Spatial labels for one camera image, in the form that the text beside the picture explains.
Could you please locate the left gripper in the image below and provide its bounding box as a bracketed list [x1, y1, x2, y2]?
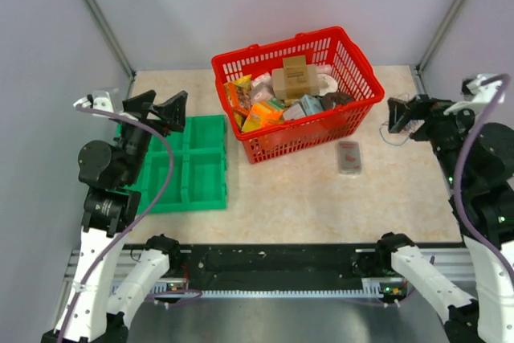
[116, 88, 187, 183]

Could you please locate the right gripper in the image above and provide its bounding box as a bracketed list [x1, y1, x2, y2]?
[386, 92, 480, 186]

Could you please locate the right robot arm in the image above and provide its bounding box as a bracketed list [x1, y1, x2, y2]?
[374, 95, 513, 342]

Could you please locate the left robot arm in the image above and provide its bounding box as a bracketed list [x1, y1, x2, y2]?
[41, 90, 188, 342]

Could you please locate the dark brown round pastry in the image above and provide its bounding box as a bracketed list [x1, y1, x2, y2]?
[321, 92, 354, 110]

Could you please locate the grey packaged sponge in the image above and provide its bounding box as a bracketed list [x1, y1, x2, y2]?
[337, 141, 363, 175]

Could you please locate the white tape roll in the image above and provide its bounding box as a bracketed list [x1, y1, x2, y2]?
[317, 74, 338, 96]

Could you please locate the green compartment tray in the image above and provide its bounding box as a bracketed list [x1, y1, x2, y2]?
[130, 115, 227, 214]

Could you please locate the red plastic shopping basket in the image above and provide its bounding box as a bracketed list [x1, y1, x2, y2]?
[211, 27, 385, 163]

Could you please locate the teal small box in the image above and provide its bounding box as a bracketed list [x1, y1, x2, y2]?
[300, 95, 324, 116]

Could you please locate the yellow snack bag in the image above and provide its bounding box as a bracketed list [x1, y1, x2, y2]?
[224, 75, 252, 117]

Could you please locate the brown cardboard box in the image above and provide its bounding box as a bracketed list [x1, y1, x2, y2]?
[271, 55, 319, 100]

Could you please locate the orange snack box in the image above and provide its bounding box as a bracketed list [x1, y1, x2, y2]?
[241, 102, 284, 133]

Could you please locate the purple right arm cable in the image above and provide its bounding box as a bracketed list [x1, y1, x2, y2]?
[453, 73, 514, 280]

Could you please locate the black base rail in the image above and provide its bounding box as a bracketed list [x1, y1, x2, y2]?
[164, 243, 398, 291]

